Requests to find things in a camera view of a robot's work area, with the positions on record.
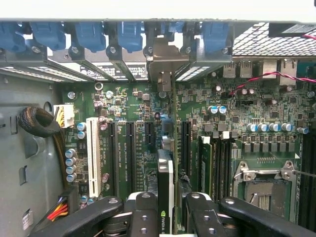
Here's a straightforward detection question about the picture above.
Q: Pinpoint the black RAM slot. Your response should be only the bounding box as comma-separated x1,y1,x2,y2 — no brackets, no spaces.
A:
310,137,316,230
227,132,235,200
220,131,228,199
301,137,311,224
212,132,221,198

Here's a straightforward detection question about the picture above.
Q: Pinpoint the CPU socket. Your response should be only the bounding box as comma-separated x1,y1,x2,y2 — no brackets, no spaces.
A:
233,160,301,223

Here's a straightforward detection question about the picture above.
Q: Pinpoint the white PCI expansion slot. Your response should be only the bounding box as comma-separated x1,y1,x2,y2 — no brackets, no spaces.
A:
85,117,102,198

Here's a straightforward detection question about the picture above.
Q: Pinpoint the short black expansion slot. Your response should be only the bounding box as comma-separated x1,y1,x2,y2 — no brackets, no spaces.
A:
144,120,156,146

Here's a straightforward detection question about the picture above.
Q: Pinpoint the green motherboard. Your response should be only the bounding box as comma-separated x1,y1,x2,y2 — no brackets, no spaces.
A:
59,58,316,224

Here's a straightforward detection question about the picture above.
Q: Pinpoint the white power connector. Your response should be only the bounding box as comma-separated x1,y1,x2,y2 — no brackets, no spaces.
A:
53,104,75,129

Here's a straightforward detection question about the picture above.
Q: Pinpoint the open PC case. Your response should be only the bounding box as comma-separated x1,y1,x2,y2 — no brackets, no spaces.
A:
0,17,316,237

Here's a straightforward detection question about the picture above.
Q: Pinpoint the blue card retention clip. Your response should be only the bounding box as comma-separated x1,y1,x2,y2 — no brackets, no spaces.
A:
74,22,107,52
31,22,66,51
0,22,27,54
167,21,185,34
199,22,230,54
116,21,144,52

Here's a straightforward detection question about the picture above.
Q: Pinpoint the red yellow wire bundle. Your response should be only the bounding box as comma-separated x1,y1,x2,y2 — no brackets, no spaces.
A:
46,195,69,222

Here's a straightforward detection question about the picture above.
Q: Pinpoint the black braided cable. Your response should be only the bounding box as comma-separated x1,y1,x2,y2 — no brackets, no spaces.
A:
18,106,65,188

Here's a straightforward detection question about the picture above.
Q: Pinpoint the red black twisted wire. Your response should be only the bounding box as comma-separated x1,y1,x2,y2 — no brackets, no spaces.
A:
229,71,316,96

